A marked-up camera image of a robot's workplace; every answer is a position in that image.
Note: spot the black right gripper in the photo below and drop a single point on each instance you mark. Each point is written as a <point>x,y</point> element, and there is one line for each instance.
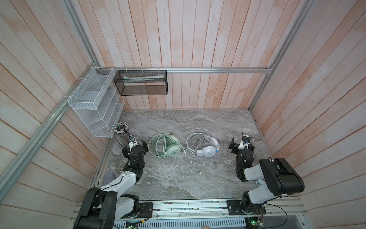
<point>236,146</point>

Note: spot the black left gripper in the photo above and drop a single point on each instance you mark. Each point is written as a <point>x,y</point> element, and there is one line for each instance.
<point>130,152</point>

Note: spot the white headphones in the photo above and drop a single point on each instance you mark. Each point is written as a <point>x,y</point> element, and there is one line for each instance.
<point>202,144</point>

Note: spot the mint green headphones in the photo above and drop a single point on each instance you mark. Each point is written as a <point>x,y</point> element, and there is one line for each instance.
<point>165,145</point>

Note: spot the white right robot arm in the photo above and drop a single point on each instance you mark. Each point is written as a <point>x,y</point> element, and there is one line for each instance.
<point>278,176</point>

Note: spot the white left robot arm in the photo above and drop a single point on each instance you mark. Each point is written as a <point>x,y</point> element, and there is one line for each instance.
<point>103,206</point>

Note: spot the clear cup of pencils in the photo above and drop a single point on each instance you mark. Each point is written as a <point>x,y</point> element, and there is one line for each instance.
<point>122,134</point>

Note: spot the lavender glasses case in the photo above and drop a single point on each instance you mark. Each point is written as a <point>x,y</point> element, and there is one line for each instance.
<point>108,178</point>

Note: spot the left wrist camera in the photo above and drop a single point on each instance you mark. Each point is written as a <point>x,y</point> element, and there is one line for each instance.
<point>132,142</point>

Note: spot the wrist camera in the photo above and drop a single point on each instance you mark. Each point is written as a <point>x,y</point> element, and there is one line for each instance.
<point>245,142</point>
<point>132,142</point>

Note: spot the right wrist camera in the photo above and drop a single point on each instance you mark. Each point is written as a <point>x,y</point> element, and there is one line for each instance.
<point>245,142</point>

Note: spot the white wire mesh shelf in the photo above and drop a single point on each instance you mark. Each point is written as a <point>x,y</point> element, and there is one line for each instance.
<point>97,103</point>

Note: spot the black wire mesh basket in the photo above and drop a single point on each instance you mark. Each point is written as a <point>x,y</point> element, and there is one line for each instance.
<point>141,82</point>

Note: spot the aluminium wall rail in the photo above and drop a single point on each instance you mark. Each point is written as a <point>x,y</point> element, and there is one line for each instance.
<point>260,70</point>
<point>19,164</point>

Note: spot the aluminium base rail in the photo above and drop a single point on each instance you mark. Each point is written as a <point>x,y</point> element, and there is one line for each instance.
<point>280,213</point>

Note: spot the aluminium left wall rail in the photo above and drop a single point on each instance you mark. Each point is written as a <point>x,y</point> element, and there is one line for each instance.
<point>19,164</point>

